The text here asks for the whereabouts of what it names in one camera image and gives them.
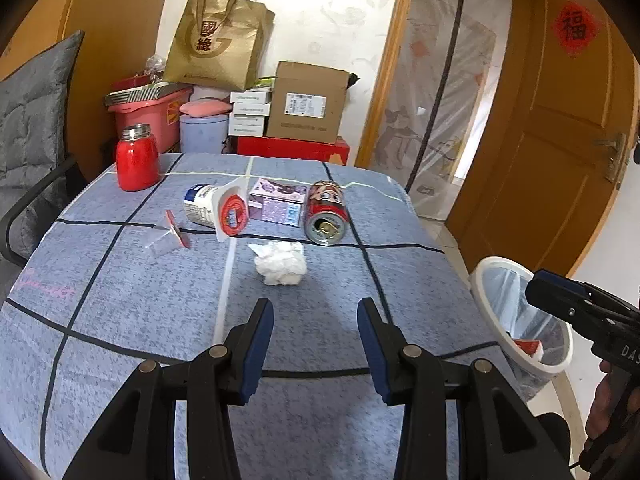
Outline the pink cushion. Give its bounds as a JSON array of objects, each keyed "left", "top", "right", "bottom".
[{"left": 179, "top": 99, "right": 232, "bottom": 120}]

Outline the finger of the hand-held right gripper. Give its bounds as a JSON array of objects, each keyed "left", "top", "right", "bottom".
[
  {"left": 525, "top": 279, "right": 618, "bottom": 335},
  {"left": 532, "top": 269, "right": 623, "bottom": 307}
]

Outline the red gift box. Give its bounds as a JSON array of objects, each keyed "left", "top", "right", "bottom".
[{"left": 236, "top": 135, "right": 351, "bottom": 166}]

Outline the pink plastic tub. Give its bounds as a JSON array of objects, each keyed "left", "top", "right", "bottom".
[{"left": 114, "top": 87, "right": 193, "bottom": 156}]

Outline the lavender round container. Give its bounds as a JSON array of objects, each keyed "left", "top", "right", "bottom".
[{"left": 179, "top": 114, "right": 228, "bottom": 153}]

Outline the plain wooden door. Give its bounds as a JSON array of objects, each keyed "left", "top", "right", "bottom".
[{"left": 62, "top": 0, "right": 181, "bottom": 181}]

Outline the red thermos bottle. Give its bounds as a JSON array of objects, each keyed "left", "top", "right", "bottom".
[{"left": 116, "top": 124, "right": 161, "bottom": 192}]

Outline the white round waste bin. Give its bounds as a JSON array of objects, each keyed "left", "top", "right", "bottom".
[{"left": 469, "top": 256, "right": 575, "bottom": 401}]

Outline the purple carton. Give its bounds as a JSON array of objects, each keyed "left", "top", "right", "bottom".
[{"left": 247, "top": 178, "right": 307, "bottom": 226}]

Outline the clear plastic bin liner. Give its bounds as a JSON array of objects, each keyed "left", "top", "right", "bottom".
[{"left": 480, "top": 266, "right": 571, "bottom": 366}]

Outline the black chair frame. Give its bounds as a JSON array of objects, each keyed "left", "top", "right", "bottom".
[{"left": 0, "top": 155, "right": 81, "bottom": 266}]

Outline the striped flat box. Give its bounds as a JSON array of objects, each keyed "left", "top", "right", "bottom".
[{"left": 104, "top": 82, "right": 183, "bottom": 108}]

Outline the red and white carton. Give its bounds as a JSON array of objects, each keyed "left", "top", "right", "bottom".
[{"left": 514, "top": 339, "right": 545, "bottom": 362}]

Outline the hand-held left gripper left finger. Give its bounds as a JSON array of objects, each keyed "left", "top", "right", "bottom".
[{"left": 62, "top": 297, "right": 275, "bottom": 480}]

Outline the clear jelly cup red lid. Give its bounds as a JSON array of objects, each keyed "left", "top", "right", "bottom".
[{"left": 145, "top": 209, "right": 192, "bottom": 259}]

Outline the panelled wooden door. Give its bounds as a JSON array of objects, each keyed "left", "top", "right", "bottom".
[{"left": 445, "top": 0, "right": 640, "bottom": 281}]

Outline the white yogurt cup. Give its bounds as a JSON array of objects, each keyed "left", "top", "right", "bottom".
[{"left": 182, "top": 177, "right": 251, "bottom": 243}]

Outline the red paper door sticker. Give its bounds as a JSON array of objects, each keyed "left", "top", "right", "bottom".
[{"left": 552, "top": 1, "right": 601, "bottom": 58}]

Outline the person's right hand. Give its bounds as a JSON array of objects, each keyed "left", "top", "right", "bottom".
[{"left": 585, "top": 360, "right": 626, "bottom": 441}]

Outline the cartoon print drink can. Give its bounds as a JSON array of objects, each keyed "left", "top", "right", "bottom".
[{"left": 304, "top": 181, "right": 349, "bottom": 247}]

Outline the printed transparent door curtain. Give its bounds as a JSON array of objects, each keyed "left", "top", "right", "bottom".
[{"left": 372, "top": 0, "right": 516, "bottom": 221}]

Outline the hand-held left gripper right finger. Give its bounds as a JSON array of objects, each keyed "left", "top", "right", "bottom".
[{"left": 356, "top": 297, "right": 561, "bottom": 480}]

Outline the large white tissue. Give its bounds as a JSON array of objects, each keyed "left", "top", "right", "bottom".
[{"left": 248, "top": 241, "right": 307, "bottom": 287}]

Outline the grey quilted chair cushion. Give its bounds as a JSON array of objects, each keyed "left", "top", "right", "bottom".
[{"left": 0, "top": 30, "right": 86, "bottom": 261}]

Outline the brown cardboard box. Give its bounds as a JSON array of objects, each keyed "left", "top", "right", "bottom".
[{"left": 266, "top": 61, "right": 350, "bottom": 145}]

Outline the wooden door frame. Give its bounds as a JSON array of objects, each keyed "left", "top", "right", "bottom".
[{"left": 352, "top": 0, "right": 421, "bottom": 168}]

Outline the brass door handle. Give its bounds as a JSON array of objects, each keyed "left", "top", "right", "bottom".
[{"left": 595, "top": 132, "right": 628, "bottom": 183}]

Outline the gold paper gift bag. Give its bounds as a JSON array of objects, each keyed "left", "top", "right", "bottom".
[{"left": 164, "top": 0, "right": 276, "bottom": 92}]

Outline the clear cellophane wrap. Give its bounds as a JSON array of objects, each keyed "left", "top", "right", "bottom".
[{"left": 145, "top": 54, "right": 167, "bottom": 83}]

